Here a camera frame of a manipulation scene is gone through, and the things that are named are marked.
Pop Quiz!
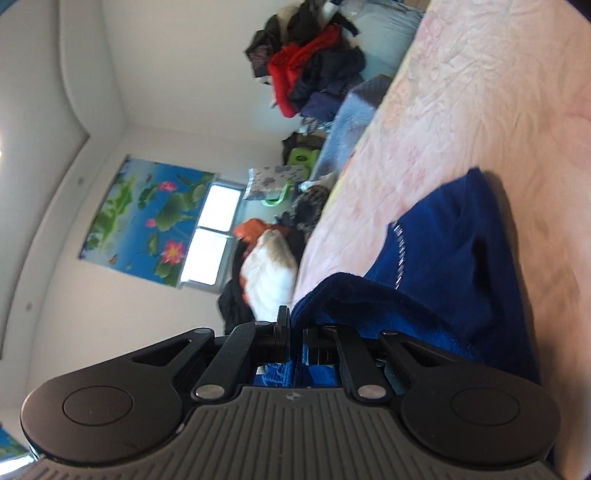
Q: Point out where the green plastic hanger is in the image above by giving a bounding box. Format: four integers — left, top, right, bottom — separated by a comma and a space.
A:
262, 181, 294, 208

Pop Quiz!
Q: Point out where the green plastic stool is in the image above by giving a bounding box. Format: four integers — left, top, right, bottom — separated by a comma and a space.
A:
287, 147, 321, 170

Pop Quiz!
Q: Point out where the lotus flower wall poster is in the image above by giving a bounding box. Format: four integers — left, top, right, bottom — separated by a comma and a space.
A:
79, 156, 215, 288

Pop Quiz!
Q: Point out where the blue fleece garment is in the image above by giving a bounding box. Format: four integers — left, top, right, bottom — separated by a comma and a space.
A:
290, 168, 540, 383

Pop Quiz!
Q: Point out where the floral pillow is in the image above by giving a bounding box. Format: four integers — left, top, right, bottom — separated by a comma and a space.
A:
245, 165, 310, 200

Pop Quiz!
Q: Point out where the black garment hanging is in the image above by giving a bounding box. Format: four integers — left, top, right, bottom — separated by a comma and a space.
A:
217, 240, 254, 335

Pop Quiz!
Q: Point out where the pink floral bed sheet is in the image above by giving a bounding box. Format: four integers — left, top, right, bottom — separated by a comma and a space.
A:
295, 1, 590, 479

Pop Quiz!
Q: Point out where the dark clothes pile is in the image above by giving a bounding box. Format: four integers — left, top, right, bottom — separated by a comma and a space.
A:
245, 1, 366, 122

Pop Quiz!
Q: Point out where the red jacket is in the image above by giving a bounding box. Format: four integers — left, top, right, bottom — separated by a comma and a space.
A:
266, 25, 342, 118

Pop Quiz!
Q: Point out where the light blue pillow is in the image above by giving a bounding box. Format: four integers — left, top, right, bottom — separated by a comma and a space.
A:
344, 1, 425, 80

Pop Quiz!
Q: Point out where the light blue fleece blanket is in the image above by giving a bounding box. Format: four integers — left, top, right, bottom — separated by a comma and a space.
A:
310, 75, 393, 180

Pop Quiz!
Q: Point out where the leopard print garment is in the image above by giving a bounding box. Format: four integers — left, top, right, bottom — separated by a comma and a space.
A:
277, 185, 331, 238

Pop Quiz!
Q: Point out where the orange garment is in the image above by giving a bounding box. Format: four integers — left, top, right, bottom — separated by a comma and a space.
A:
233, 218, 271, 244

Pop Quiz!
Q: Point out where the bright window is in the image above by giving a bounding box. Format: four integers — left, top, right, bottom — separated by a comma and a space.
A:
179, 181, 243, 290

